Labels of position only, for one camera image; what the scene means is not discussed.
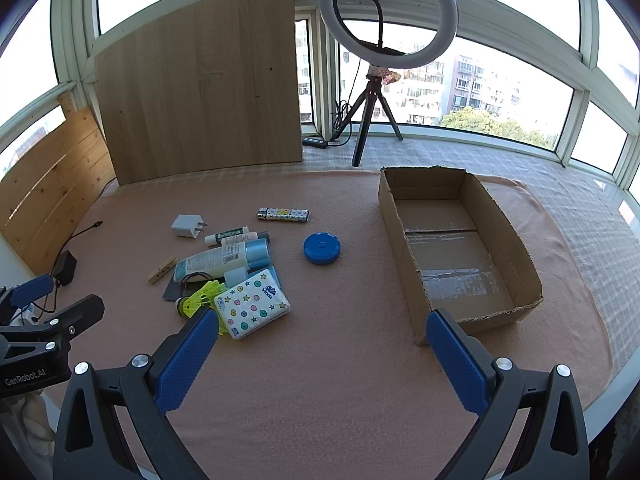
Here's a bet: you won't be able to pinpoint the wooden clothespin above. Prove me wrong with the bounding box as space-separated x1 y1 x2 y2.
148 256 178 285

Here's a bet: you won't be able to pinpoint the green lip balm tube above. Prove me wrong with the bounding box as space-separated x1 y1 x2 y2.
204 227 249 246

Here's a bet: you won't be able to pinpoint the yellow plastic shuttlecock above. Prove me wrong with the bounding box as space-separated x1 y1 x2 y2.
175 280 229 341

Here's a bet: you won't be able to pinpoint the dark elastic hair tie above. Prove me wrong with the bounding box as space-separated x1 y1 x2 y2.
180 271 217 297

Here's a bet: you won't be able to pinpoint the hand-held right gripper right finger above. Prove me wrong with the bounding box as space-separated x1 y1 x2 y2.
425 308 591 480

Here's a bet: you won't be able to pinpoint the large blue-capped lotion tube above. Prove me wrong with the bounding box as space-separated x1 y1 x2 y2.
173 239 272 282

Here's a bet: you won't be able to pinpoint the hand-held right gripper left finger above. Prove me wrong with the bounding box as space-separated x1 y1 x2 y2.
52 306 221 480

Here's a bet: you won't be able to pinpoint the white window frame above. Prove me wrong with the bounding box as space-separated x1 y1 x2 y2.
0 0 640 192

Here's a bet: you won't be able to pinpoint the black adapter cable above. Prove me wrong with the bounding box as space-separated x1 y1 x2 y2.
62 220 104 257

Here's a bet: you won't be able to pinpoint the white charger plug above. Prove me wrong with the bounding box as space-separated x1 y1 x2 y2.
171 215 207 239

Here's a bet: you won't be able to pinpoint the patterned tissue packet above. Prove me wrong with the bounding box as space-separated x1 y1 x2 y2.
214 269 292 341

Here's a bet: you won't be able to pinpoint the black gooseneck phone holder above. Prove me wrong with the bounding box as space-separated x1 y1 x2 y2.
348 0 407 63

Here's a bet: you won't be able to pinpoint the black power adapter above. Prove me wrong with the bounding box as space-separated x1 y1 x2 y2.
54 250 78 287

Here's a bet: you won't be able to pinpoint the patterned lighter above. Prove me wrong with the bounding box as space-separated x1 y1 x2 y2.
257 207 310 223

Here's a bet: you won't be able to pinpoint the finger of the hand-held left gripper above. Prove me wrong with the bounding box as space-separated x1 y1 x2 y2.
0 294 106 343
0 275 55 319

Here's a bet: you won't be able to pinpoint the person's left hand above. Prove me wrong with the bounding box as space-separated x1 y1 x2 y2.
0 391 55 466

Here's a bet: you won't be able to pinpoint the brown cardboard box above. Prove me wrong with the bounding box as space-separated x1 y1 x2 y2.
377 166 544 346

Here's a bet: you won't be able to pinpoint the white checked cloth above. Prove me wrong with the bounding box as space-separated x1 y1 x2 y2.
302 137 640 411

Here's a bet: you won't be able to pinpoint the light wooden board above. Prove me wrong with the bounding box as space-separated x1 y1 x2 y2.
94 0 304 186

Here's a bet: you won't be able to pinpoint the dark grey card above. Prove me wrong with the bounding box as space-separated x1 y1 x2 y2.
161 275 201 303

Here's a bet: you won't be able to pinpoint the blue round lid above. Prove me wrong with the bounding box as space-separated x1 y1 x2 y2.
303 232 342 265

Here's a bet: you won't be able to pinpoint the black ring light cables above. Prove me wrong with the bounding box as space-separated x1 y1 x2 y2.
330 57 363 147

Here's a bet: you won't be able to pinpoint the white ring light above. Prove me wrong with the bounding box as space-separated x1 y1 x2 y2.
319 0 458 70

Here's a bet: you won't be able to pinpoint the small white grey-capped tube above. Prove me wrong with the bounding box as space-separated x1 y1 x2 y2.
221 231 271 247

